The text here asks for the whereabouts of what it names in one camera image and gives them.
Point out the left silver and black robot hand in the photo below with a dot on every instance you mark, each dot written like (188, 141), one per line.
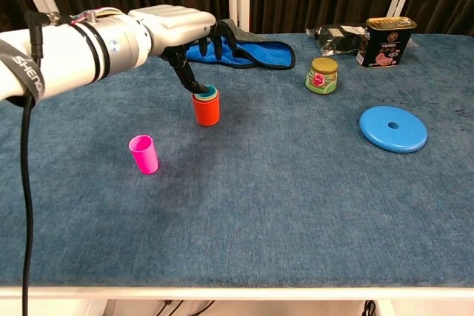
(174, 25)

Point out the yellow plastic cup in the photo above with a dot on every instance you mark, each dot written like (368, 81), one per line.
(204, 100)

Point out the pink plastic cup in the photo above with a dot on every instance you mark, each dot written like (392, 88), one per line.
(145, 158)

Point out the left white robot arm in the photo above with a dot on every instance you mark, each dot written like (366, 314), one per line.
(74, 53)

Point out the orange plastic cup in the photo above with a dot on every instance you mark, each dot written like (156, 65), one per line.
(206, 114)

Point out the blue and grey microfiber cloth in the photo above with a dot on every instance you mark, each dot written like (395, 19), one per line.
(266, 53)

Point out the small jar with gold lid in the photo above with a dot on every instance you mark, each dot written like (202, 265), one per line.
(321, 80)

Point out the black plastic snack packet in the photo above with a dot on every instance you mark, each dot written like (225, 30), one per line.
(333, 36)

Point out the blue fabric table cover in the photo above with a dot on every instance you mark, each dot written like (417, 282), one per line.
(259, 201)

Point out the black luncheon meat can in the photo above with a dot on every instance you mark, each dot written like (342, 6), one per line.
(383, 46)

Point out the blue disc with centre hole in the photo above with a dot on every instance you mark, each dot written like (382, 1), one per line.
(407, 134)

